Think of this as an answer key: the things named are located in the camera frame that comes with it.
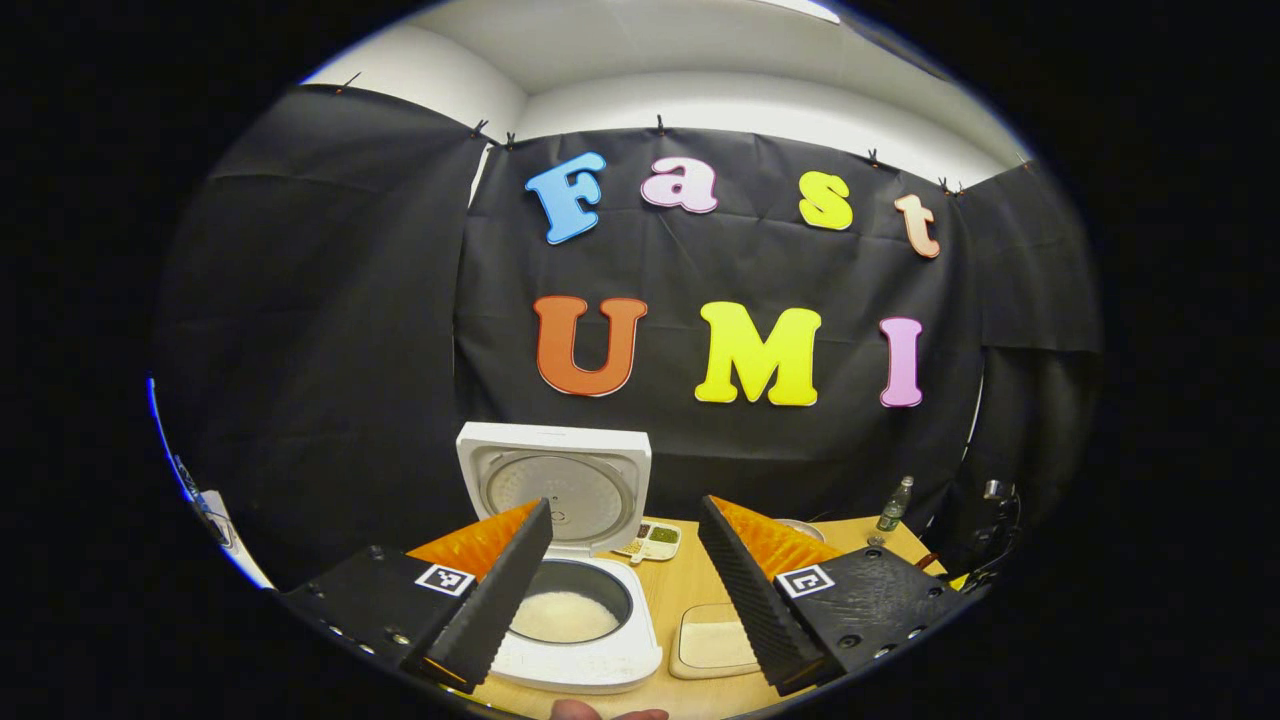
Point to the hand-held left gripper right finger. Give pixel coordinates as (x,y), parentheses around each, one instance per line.
(750,600)

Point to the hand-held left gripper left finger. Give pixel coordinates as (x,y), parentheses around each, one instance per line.
(500,600)

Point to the clear rice box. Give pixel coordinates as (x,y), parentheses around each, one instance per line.
(710,645)

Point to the white rice heap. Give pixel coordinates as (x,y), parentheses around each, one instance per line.
(575,615)

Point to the white rice cooker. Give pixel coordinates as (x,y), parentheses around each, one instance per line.
(600,668)

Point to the white round plate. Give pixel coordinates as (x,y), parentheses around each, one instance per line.
(805,527)

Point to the green glass bottle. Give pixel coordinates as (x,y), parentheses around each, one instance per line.
(894,508)

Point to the white divided bean dish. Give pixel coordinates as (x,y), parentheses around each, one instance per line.
(660,540)

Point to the black backdrop cloth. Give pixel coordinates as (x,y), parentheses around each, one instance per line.
(380,330)

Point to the ceiling light panel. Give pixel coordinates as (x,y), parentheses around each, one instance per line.
(805,8)

